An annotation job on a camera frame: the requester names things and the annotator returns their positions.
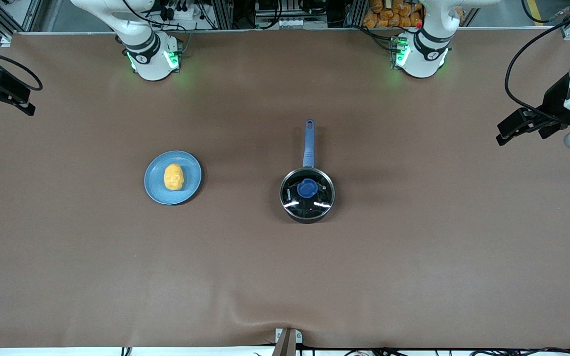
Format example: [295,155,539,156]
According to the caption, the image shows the blue plate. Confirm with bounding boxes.
[144,150,202,206]

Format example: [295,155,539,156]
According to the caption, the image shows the pile of orange bread rolls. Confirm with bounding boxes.
[363,0,423,29]

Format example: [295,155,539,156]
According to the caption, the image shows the black pot with blue handle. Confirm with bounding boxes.
[280,119,336,224]

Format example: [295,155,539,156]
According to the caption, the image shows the white power strip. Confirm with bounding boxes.
[159,0,199,21]

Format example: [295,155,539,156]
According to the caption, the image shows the glass lid with blue knob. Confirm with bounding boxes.
[280,168,335,221]

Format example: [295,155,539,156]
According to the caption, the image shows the brown table mat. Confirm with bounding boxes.
[0,29,570,350]

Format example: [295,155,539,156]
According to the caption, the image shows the grey electronics box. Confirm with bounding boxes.
[254,0,328,29]

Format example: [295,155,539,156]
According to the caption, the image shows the yellow potato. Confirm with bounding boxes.
[164,164,185,191]

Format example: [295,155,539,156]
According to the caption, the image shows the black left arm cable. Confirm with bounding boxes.
[505,0,570,119]

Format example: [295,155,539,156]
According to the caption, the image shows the metal table clamp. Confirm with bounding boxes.
[274,327,303,356]

